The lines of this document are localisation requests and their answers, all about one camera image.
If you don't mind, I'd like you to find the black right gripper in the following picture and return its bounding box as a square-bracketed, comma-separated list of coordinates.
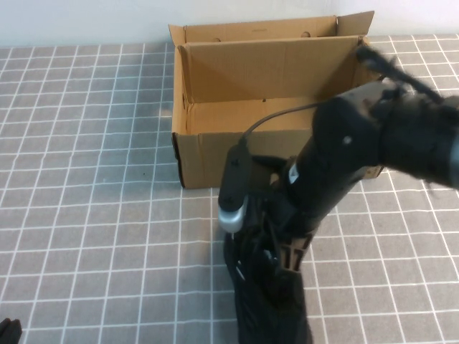
[247, 193, 317, 274]

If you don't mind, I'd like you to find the black knit sneaker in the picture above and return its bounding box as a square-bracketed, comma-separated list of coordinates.
[224, 229, 313, 344]

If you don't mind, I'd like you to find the brown cardboard shoe box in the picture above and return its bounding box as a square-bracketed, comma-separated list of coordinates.
[168, 10, 383, 190]

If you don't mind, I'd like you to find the black silver-tipped wrist camera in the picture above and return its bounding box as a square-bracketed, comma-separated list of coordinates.
[217, 142, 254, 236]

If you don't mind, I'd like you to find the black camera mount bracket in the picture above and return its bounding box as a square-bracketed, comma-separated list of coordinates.
[250, 154, 290, 196]

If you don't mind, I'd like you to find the thin black camera cable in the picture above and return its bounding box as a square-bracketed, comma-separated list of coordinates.
[242, 102, 322, 146]

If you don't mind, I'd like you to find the black braided cable sleeve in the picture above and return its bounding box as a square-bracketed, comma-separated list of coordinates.
[356, 46, 459, 115]

